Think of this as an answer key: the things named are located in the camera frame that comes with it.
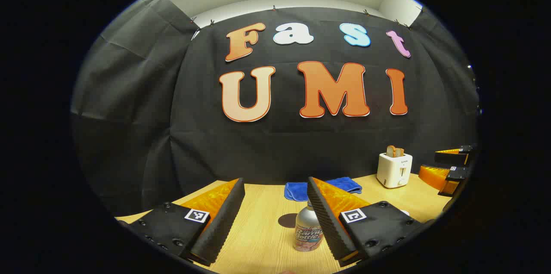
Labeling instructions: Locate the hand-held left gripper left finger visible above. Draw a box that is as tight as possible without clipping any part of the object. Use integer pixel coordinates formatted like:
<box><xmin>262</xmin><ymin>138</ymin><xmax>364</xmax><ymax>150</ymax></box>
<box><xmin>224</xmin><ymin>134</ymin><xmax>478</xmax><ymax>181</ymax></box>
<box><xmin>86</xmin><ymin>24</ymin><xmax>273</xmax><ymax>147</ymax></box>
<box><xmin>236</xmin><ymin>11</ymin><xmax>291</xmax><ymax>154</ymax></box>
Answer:
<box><xmin>116</xmin><ymin>177</ymin><xmax>246</xmax><ymax>267</ymax></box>

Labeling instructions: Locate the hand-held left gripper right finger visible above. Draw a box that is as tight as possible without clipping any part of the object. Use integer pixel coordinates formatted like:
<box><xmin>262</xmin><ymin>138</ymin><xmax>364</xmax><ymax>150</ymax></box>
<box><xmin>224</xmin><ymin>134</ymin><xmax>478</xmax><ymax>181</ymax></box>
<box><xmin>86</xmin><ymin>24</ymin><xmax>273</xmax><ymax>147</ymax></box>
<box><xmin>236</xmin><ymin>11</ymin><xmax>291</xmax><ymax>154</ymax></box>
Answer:
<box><xmin>306</xmin><ymin>177</ymin><xmax>435</xmax><ymax>268</ymax></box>

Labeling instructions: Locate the silver water bottle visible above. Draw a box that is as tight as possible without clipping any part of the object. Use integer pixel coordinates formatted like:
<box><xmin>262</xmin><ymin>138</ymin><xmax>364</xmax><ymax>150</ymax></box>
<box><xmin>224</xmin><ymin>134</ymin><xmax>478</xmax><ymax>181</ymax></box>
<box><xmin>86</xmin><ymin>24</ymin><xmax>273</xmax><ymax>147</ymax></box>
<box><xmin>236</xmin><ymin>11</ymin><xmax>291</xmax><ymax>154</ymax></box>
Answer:
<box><xmin>293</xmin><ymin>200</ymin><xmax>324</xmax><ymax>252</ymax></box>

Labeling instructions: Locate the blue towel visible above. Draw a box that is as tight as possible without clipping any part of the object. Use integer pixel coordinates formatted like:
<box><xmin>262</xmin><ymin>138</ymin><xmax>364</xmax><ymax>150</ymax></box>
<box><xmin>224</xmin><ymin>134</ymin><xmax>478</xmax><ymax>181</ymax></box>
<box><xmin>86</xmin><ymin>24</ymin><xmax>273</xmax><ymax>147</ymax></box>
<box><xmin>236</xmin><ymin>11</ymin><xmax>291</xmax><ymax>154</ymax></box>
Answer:
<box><xmin>284</xmin><ymin>177</ymin><xmax>363</xmax><ymax>201</ymax></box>

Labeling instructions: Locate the white toaster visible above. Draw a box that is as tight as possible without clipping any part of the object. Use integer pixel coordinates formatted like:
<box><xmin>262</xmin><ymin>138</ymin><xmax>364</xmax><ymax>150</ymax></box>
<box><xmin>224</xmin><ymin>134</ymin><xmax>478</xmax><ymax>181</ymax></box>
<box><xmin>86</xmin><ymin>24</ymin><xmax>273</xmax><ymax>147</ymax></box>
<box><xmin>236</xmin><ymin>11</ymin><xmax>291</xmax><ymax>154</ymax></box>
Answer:
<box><xmin>377</xmin><ymin>153</ymin><xmax>413</xmax><ymax>189</ymax></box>

